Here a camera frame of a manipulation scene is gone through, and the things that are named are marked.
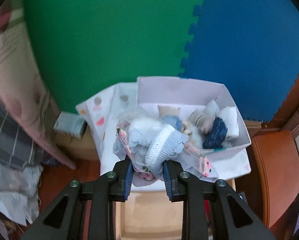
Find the brown cardboard box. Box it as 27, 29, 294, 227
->
55, 130, 101, 160

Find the light blue lace underwear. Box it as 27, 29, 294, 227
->
113, 106, 219, 187

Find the green foam mat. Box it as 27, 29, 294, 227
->
22, 0, 210, 113

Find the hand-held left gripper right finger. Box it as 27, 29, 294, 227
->
163, 159, 276, 240

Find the white floral cloth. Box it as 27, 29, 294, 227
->
0, 162, 43, 227

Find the dark blue underwear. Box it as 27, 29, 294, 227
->
202, 117, 229, 149

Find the grey plaid cloth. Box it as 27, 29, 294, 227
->
0, 90, 45, 170

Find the blue foam mat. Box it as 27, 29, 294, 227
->
178, 0, 299, 123

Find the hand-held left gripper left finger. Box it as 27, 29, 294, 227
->
21, 159, 134, 240

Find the wooden drawer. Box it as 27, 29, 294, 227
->
115, 179, 237, 240

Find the pink floral rolled mattress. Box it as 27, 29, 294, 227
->
0, 5, 77, 170

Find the white cardboard storage box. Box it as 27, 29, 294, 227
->
76, 81, 251, 193

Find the small teal white carton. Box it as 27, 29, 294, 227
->
54, 112, 88, 138

